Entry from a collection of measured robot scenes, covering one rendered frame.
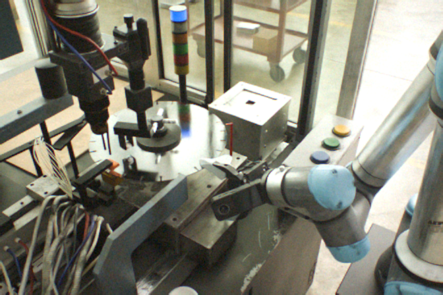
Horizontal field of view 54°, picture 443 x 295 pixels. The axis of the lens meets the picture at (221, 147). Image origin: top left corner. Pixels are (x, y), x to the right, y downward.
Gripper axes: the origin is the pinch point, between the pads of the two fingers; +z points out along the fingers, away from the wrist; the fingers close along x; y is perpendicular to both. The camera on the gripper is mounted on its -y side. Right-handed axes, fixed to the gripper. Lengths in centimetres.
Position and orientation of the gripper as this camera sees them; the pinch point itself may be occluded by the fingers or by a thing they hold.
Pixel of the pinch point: (209, 191)
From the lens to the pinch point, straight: 98.4
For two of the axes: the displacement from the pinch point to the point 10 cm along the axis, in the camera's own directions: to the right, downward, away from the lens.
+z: -6.1, 0.7, 7.9
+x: -3.8, -9.0, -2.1
